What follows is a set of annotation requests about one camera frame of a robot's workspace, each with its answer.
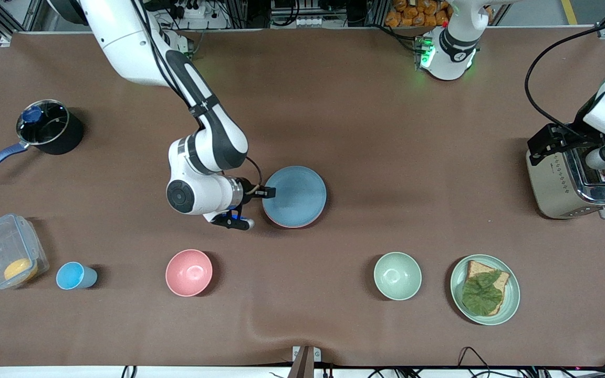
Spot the blue plate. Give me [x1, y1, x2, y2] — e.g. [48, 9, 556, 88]
[262, 166, 328, 227]

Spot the pink plate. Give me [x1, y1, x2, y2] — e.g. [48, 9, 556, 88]
[265, 209, 325, 229]

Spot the beige and chrome toaster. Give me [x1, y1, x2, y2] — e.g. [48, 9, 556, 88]
[525, 134, 605, 220]

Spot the brown table cloth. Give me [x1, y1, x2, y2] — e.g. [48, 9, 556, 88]
[0, 26, 605, 368]

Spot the pink bowl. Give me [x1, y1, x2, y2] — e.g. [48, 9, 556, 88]
[165, 249, 213, 298]

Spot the bread slice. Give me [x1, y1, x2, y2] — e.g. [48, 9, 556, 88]
[465, 260, 511, 316]

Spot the green plate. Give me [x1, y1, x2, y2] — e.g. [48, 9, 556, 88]
[450, 254, 521, 326]

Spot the green lettuce leaf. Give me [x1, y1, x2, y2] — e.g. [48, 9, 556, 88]
[462, 270, 504, 317]

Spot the green bowl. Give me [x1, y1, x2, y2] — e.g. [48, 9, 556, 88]
[373, 252, 422, 301]

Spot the white power strip with plugs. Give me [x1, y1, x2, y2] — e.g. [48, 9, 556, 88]
[176, 0, 210, 19]

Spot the blue cup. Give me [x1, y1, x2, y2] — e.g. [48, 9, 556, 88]
[56, 261, 98, 290]

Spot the glass lid with blue knob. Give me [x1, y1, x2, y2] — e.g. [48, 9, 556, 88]
[16, 99, 70, 147]

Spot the yellow round fruit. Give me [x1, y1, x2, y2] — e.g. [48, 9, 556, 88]
[3, 258, 39, 285]

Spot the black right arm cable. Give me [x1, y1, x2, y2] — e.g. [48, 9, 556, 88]
[242, 156, 265, 196]

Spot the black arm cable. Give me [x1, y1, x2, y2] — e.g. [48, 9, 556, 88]
[242, 156, 265, 196]
[524, 20, 605, 138]

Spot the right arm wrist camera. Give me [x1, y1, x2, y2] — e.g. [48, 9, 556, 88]
[209, 209, 256, 232]

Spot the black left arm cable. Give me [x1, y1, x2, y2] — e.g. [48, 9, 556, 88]
[524, 20, 605, 138]

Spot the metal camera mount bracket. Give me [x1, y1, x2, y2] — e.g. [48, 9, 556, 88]
[291, 345, 322, 378]

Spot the black pot with blue handle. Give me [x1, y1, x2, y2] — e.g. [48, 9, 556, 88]
[0, 99, 85, 181]

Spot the black looped floor cable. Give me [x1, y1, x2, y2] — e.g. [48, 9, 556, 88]
[457, 346, 493, 378]

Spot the aluminium frame profile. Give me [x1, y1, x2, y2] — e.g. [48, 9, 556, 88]
[0, 0, 47, 40]

